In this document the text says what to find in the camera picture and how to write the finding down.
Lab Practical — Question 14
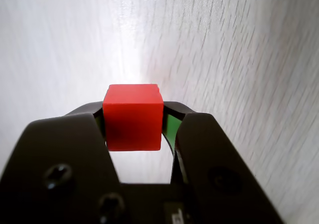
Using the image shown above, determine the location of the red wooden cube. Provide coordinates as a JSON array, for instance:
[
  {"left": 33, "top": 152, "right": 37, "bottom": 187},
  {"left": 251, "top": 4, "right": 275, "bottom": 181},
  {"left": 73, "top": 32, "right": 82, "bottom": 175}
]
[{"left": 102, "top": 83, "right": 164, "bottom": 151}]

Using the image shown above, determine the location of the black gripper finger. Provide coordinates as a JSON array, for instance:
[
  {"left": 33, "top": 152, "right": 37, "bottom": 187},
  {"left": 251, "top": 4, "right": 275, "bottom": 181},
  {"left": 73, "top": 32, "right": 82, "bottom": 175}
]
[
  {"left": 161, "top": 101, "right": 285, "bottom": 224},
  {"left": 0, "top": 101, "right": 125, "bottom": 224}
]

